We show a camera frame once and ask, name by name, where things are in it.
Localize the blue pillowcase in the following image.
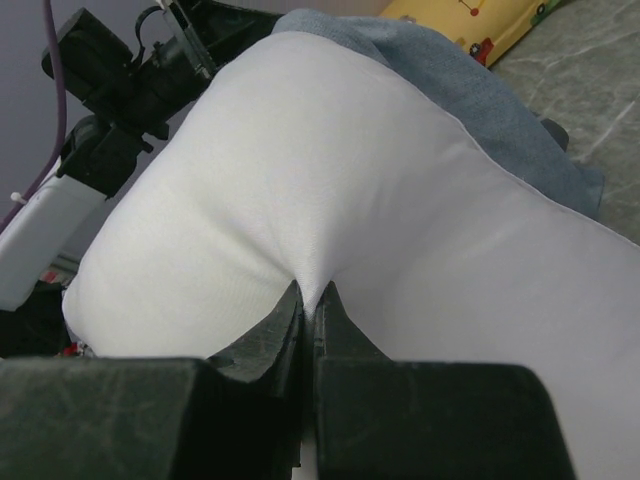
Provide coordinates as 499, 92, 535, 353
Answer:
273, 9, 604, 219

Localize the white pillow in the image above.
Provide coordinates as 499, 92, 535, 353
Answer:
62, 32, 639, 479

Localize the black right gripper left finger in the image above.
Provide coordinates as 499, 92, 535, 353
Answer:
1, 284, 304, 479

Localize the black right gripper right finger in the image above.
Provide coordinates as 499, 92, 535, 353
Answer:
313, 285, 575, 479

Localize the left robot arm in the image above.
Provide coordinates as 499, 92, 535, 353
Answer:
1, 1, 278, 358

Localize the yellow cartoon-car pillow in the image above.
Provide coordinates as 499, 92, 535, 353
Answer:
381, 0, 561, 67

